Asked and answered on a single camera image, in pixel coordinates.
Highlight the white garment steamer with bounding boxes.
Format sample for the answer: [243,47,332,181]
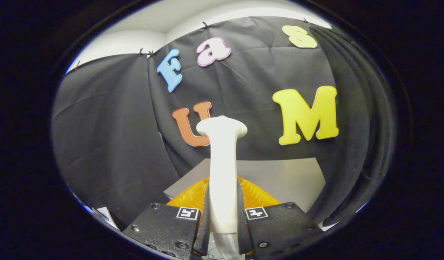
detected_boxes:
[196,116,248,260]

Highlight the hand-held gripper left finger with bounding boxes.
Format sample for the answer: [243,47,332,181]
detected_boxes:
[122,177,211,260]

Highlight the grey cabinet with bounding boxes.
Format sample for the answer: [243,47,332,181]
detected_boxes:
[163,158,326,213]

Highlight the black backdrop cloth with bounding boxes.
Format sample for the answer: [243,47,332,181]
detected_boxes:
[51,16,396,231]

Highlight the row of black clips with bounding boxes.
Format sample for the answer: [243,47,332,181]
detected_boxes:
[74,17,311,71]

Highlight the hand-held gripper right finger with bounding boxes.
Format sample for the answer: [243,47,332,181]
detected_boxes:
[237,177,325,260]

